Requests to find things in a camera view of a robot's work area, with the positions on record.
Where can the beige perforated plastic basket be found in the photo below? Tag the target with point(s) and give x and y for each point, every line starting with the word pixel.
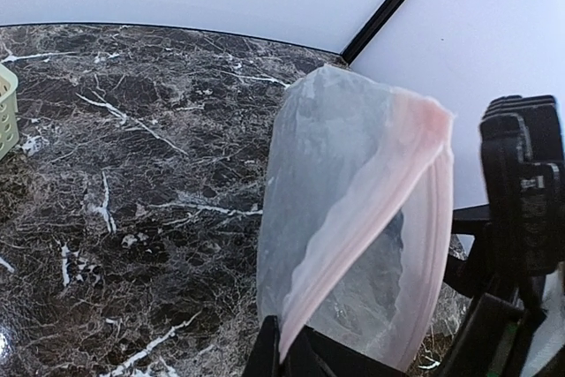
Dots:
pixel 8 111

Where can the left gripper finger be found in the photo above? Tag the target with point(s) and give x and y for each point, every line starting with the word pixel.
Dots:
pixel 311 354

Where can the right black frame post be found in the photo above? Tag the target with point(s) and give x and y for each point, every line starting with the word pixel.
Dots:
pixel 372 26

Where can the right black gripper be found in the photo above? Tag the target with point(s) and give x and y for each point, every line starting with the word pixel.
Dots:
pixel 516 244

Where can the clear zip top bag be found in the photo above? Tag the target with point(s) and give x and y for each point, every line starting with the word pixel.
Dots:
pixel 357 213

